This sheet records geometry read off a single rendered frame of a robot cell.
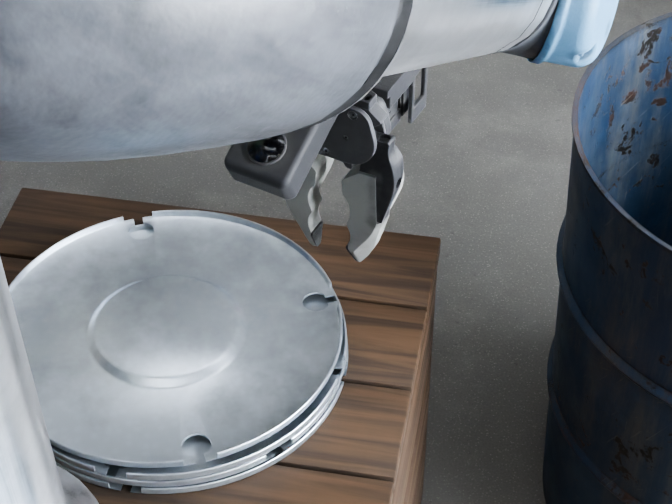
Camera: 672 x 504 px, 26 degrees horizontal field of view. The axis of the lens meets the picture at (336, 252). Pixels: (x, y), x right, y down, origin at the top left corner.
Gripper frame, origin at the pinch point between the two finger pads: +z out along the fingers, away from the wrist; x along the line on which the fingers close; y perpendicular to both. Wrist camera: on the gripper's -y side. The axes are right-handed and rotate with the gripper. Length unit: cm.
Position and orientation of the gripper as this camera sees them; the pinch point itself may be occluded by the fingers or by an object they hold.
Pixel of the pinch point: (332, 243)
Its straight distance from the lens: 102.7
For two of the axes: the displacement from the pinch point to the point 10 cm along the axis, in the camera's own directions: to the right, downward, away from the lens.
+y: 4.7, -6.0, 6.4
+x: -8.8, -3.2, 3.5
